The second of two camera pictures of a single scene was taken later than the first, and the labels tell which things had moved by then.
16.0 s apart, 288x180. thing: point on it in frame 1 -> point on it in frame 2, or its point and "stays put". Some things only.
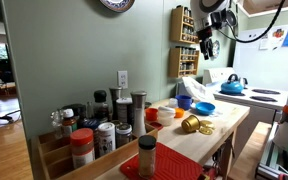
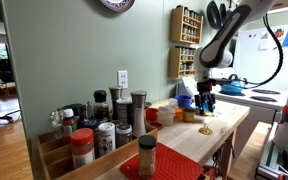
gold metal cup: x=190 y=124 -> x=188 y=115
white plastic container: x=166 y=115 stays put
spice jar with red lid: x=83 y=149 stays put
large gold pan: x=207 y=124 -> x=207 y=112
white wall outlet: x=122 y=76 stays put
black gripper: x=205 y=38 -> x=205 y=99
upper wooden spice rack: x=182 y=25 stays put
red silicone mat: x=170 y=165 stays put
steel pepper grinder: x=139 y=112 stays put
